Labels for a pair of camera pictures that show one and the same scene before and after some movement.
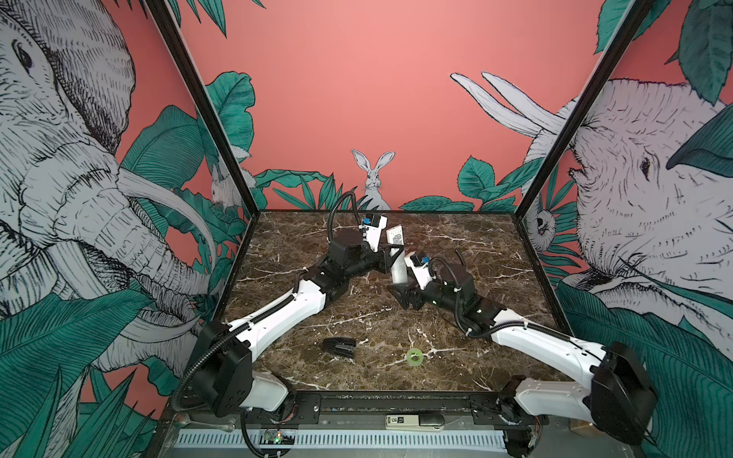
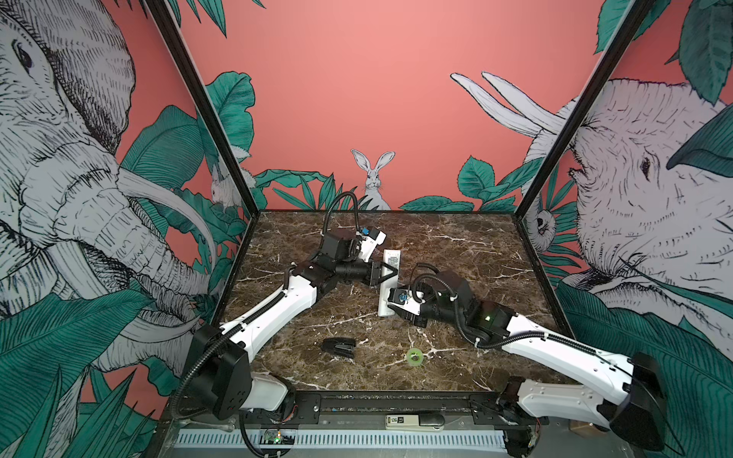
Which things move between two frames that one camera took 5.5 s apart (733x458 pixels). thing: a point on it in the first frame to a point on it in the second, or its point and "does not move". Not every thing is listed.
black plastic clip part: (340, 346) does not move
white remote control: (399, 267) to (392, 258)
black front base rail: (459, 409) does not move
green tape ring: (414, 357) does not move
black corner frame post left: (164, 14) does not move
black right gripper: (408, 297) to (414, 320)
